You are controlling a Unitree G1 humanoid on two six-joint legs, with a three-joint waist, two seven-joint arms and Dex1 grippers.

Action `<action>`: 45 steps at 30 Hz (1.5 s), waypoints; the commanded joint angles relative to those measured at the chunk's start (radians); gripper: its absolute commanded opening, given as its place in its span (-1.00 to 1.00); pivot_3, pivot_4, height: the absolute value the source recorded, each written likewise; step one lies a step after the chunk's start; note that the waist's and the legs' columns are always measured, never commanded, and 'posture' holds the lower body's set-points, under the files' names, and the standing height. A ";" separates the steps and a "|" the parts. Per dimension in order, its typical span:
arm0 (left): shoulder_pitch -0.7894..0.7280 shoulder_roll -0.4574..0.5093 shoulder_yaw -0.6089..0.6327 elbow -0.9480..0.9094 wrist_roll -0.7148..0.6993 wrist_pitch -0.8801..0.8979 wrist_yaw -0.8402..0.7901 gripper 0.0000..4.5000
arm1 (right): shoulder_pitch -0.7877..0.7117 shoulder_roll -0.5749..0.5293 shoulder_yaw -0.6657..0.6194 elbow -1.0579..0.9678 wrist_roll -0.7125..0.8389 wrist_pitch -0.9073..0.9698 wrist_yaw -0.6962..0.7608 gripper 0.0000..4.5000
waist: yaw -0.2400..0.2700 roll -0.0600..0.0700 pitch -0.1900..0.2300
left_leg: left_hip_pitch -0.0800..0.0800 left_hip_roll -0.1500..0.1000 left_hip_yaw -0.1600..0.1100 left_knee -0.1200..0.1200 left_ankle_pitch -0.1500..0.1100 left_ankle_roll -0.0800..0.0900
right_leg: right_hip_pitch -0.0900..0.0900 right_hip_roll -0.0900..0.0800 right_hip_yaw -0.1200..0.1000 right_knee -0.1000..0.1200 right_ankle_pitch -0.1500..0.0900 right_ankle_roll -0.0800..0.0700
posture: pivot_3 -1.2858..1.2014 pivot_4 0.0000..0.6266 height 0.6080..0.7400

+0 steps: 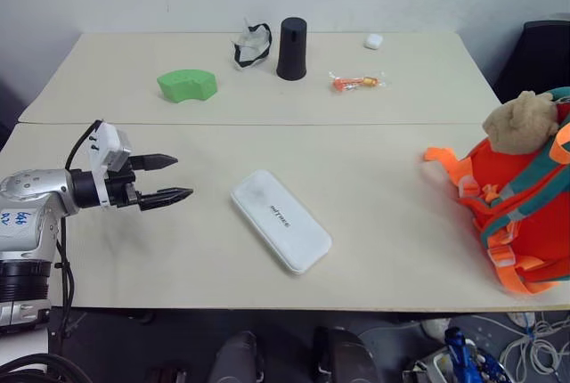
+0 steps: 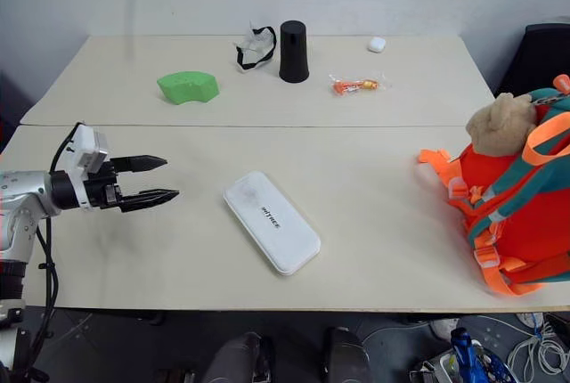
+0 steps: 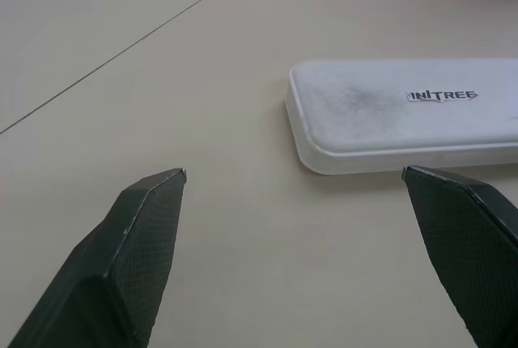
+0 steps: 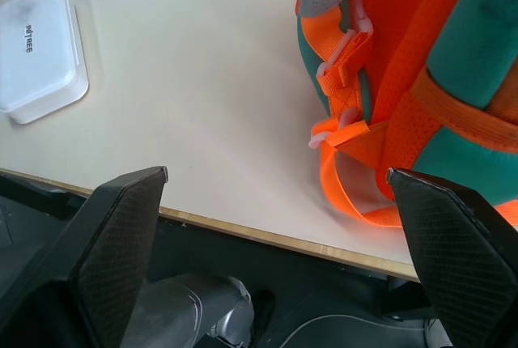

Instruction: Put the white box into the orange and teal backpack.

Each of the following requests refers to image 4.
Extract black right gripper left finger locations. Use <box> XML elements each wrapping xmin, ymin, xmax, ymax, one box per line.
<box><xmin>0</xmin><ymin>166</ymin><xmax>169</xmax><ymax>348</ymax></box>

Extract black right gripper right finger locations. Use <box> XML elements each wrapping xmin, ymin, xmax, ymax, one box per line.
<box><xmin>386</xmin><ymin>167</ymin><xmax>518</xmax><ymax>348</ymax></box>

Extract orange and teal backpack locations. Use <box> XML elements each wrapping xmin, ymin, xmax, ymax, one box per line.
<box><xmin>296</xmin><ymin>0</ymin><xmax>518</xmax><ymax>229</ymax></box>

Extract white plastic box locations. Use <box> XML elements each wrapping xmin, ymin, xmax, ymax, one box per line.
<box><xmin>0</xmin><ymin>0</ymin><xmax>90</xmax><ymax>125</ymax></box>

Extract silver robot body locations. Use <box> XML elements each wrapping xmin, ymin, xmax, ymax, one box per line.
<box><xmin>123</xmin><ymin>273</ymin><xmax>256</xmax><ymax>348</ymax></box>

